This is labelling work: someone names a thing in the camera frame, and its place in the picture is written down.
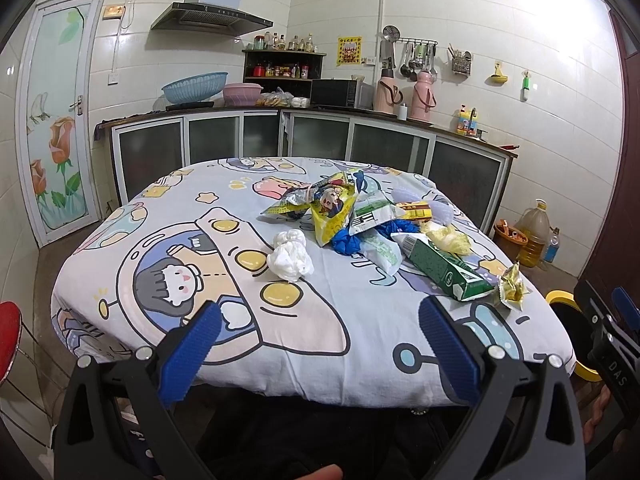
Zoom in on gold wrapper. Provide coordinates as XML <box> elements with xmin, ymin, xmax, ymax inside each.
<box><xmin>496</xmin><ymin>262</ymin><xmax>529</xmax><ymax>311</ymax></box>

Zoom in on green white carton box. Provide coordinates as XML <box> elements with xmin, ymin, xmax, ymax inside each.
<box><xmin>392</xmin><ymin>233</ymin><xmax>495</xmax><ymax>302</ymax></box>

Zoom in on yellow plastic bag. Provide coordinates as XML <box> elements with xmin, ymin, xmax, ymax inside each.
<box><xmin>420</xmin><ymin>220</ymin><xmax>472</xmax><ymax>257</ymax></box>

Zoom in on white green wrapper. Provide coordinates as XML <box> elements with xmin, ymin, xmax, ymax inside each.
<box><xmin>358</xmin><ymin>229</ymin><xmax>404</xmax><ymax>276</ymax></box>

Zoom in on blue glove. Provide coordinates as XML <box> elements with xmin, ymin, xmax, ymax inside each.
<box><xmin>375</xmin><ymin>219</ymin><xmax>420</xmax><ymax>240</ymax></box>
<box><xmin>330</xmin><ymin>228</ymin><xmax>376</xmax><ymax>256</ymax></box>

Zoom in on yellow red long box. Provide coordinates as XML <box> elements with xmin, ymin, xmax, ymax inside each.
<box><xmin>395</xmin><ymin>202</ymin><xmax>432</xmax><ymax>222</ymax></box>

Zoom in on green white snack bag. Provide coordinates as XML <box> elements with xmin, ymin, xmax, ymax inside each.
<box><xmin>348</xmin><ymin>190</ymin><xmax>405</xmax><ymax>236</ymax></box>

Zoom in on white tissue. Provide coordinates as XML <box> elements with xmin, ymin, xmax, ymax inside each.
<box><xmin>267</xmin><ymin>229</ymin><xmax>314</xmax><ymax>283</ymax></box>

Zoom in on yellow snack bag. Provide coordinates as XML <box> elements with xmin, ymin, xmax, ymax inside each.
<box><xmin>262</xmin><ymin>171</ymin><xmax>358</xmax><ymax>247</ymax></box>

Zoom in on yellow rimmed black trash bin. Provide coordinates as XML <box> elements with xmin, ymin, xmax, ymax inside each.
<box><xmin>546</xmin><ymin>290</ymin><xmax>601</xmax><ymax>382</ymax></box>

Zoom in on kitchen counter cabinet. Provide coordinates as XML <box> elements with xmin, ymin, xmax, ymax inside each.
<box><xmin>93</xmin><ymin>104</ymin><xmax>516</xmax><ymax>232</ymax></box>

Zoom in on dark red wooden door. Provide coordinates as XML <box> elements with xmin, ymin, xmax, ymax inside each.
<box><xmin>579</xmin><ymin>8</ymin><xmax>640</xmax><ymax>291</ymax></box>

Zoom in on blue label water bottle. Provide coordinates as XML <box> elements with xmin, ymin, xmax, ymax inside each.
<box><xmin>542</xmin><ymin>228</ymin><xmax>560</xmax><ymax>263</ymax></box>

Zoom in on large cooking oil jug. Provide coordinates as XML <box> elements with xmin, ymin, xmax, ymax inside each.
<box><xmin>515</xmin><ymin>198</ymin><xmax>550</xmax><ymax>268</ymax></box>

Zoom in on brown plastic waste bucket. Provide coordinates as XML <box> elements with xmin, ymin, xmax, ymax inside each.
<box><xmin>492</xmin><ymin>219</ymin><xmax>528</xmax><ymax>262</ymax></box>

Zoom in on red stool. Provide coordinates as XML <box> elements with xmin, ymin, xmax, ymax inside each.
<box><xmin>0</xmin><ymin>301</ymin><xmax>22</xmax><ymax>384</ymax></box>

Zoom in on cartoon astronaut tablecloth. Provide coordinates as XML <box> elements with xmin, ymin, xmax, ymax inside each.
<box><xmin>51</xmin><ymin>157</ymin><xmax>576</xmax><ymax>408</ymax></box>

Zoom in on yellow detergent bottles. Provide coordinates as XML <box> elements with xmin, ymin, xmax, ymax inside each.
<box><xmin>456</xmin><ymin>104</ymin><xmax>477</xmax><ymax>136</ymax></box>

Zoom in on pink thermos right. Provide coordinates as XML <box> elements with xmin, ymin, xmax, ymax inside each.
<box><xmin>409</xmin><ymin>72</ymin><xmax>437</xmax><ymax>122</ymax></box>

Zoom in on pink thermos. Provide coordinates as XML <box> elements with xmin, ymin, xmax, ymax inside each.
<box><xmin>373</xmin><ymin>68</ymin><xmax>404</xmax><ymax>115</ymax></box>
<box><xmin>409</xmin><ymin>72</ymin><xmax>437</xmax><ymax>122</ymax></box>

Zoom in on pink thermos left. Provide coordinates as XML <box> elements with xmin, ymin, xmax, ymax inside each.
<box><xmin>373</xmin><ymin>68</ymin><xmax>404</xmax><ymax>115</ymax></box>

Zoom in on hanging utensil rack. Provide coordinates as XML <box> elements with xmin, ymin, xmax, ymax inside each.
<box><xmin>378</xmin><ymin>25</ymin><xmax>438</xmax><ymax>81</ymax></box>

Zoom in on black microwave oven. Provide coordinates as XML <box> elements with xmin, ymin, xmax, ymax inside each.
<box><xmin>310</xmin><ymin>79</ymin><xmax>374</xmax><ymax>110</ymax></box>

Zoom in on blue plastic basket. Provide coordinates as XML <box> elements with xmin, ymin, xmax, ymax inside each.
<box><xmin>162</xmin><ymin>72</ymin><xmax>228</xmax><ymax>104</ymax></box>

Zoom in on pink plastic basin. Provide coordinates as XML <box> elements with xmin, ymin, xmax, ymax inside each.
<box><xmin>222</xmin><ymin>82</ymin><xmax>262</xmax><ymax>107</ymax></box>

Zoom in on flower painted glass door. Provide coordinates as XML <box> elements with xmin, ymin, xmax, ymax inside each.
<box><xmin>15</xmin><ymin>0</ymin><xmax>104</xmax><ymax>248</ymax></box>

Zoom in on black spice shelf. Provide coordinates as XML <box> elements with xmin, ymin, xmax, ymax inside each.
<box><xmin>243</xmin><ymin>49</ymin><xmax>326</xmax><ymax>98</ymax></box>

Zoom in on silver range hood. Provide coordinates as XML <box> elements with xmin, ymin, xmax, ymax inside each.
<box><xmin>151</xmin><ymin>0</ymin><xmax>273</xmax><ymax>38</ymax></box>

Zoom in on yellow wall poster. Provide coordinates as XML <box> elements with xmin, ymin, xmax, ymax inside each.
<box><xmin>336</xmin><ymin>36</ymin><xmax>362</xmax><ymax>66</ymax></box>

